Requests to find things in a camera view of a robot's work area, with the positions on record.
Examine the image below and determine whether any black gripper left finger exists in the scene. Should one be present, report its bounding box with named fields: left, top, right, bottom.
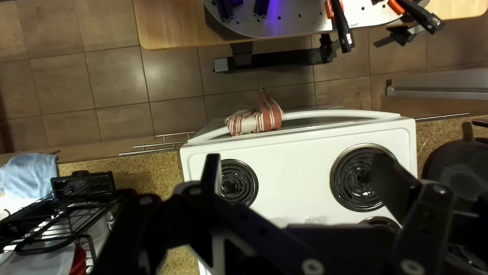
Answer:
left=90, top=151, right=326, bottom=275

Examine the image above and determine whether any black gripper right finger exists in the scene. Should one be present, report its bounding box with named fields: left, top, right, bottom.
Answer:
left=369, top=151, right=488, bottom=275

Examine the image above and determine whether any white electric stove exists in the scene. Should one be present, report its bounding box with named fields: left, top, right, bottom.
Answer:
left=179, top=106, right=419, bottom=275

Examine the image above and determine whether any large coil burner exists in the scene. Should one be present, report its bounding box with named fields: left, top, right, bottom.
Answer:
left=328, top=143, right=395, bottom=213

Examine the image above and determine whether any red striped towel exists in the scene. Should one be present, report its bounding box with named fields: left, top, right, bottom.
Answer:
left=224, top=90, right=285, bottom=137

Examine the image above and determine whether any red dish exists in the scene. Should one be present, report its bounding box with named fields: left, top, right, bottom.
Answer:
left=70, top=245, right=89, bottom=275

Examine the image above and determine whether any orange black bar clamp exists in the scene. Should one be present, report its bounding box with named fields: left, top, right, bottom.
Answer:
left=372, top=0, right=444, bottom=48
left=317, top=0, right=357, bottom=64

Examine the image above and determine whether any grey metal mounting plate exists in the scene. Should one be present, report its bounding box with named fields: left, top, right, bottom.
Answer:
left=203, top=0, right=433, bottom=41

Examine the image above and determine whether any blue cloth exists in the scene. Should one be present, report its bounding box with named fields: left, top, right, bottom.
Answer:
left=0, top=151, right=61, bottom=215

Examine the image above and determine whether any black wire dish rack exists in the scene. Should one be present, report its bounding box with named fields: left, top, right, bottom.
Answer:
left=0, top=169, right=125, bottom=275

